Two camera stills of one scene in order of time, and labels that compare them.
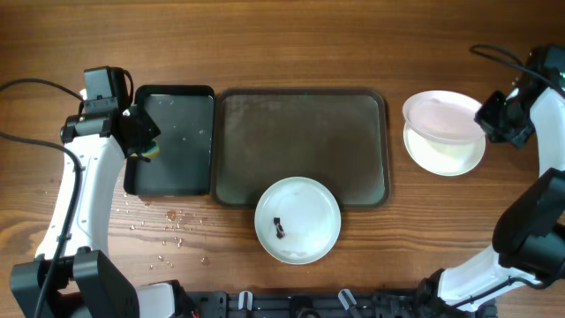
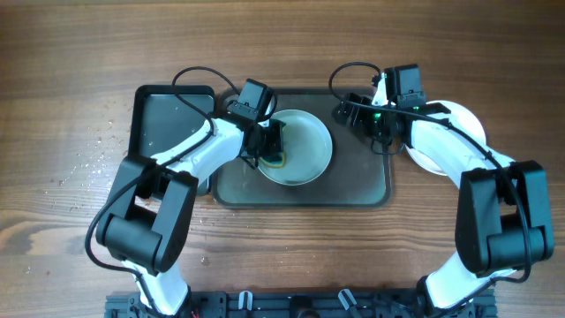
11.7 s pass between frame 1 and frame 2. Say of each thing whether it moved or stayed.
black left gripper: moved
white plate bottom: moved
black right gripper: moved
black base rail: stayed
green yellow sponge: moved
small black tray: stayed
